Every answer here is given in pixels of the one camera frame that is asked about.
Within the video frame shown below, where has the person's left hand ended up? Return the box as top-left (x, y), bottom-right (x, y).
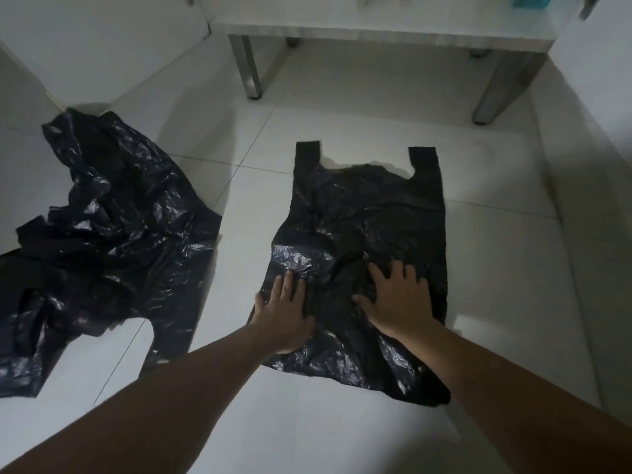
top-left (249, 270), bottom-right (317, 356)

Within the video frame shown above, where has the person's right hand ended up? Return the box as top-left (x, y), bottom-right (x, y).
top-left (351, 260), bottom-right (438, 342)

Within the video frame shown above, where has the black plastic bag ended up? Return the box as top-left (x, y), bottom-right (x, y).
top-left (248, 140), bottom-right (451, 408)

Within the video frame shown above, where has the person's left forearm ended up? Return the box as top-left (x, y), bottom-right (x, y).
top-left (0, 323), bottom-right (293, 474)

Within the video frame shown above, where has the person's right forearm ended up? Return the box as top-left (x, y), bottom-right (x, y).
top-left (398, 320), bottom-right (632, 474)

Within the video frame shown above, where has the crumpled black plastic bags heap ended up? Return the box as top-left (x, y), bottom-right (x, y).
top-left (0, 108), bottom-right (223, 399)

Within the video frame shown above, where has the white table with metal legs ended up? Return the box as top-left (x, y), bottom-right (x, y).
top-left (209, 0), bottom-right (589, 126)

